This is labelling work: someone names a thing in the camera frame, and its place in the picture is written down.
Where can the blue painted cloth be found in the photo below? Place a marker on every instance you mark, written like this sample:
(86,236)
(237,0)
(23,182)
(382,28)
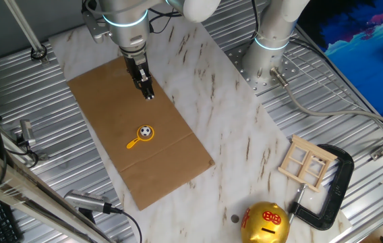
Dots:
(363,60)

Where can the black clamp tool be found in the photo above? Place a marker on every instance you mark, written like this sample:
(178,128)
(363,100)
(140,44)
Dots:
(43,157)

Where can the small grey camera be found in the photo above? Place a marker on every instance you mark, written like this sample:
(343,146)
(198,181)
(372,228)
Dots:
(27,130)

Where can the black C-clamp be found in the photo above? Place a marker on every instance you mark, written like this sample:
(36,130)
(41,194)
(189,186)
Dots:
(345,175)

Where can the small dark coin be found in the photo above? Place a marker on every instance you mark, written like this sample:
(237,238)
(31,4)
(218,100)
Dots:
(234,218)

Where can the golden piggy bank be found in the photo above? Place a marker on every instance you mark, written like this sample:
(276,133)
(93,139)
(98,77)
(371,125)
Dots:
(262,222)

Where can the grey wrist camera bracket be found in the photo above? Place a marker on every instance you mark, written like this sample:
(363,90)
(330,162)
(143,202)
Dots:
(95,27)

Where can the silver ribbed camera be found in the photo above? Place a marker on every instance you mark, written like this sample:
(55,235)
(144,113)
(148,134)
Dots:
(83,200)

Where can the wooden miniature window frame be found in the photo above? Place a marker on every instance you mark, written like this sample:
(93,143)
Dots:
(313,148)

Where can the thin metal pole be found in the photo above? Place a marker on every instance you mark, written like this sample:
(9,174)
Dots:
(26,28)

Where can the brown cardboard sheet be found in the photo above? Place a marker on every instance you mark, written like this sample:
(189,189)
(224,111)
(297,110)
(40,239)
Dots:
(164,162)

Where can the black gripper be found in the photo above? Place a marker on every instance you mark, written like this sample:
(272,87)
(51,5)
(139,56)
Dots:
(134,64)

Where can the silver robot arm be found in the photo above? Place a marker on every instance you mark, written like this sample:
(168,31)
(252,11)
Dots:
(127,30)

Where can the small soccer ball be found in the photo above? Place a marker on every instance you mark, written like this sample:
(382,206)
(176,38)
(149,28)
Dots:
(145,131)

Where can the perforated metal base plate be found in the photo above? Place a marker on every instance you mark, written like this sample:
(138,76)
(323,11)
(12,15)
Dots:
(242,71)

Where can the aluminium frame beam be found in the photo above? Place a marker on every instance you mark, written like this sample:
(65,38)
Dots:
(16,189)

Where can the white marble board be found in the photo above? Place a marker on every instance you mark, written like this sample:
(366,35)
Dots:
(211,118)

